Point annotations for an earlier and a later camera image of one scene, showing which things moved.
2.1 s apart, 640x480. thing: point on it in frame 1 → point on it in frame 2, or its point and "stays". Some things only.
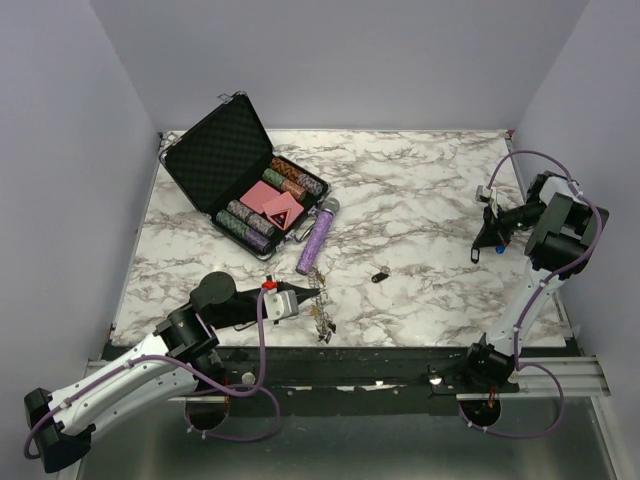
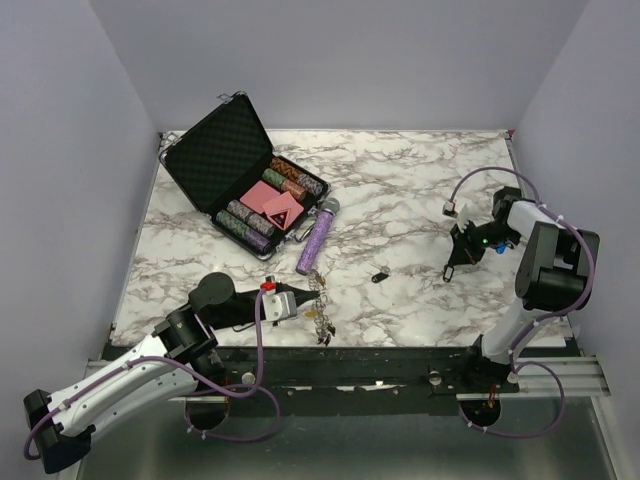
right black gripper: (493, 233) → (463, 252)
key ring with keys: (325, 324) stays
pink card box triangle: (283, 210) stays
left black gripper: (302, 293) stays
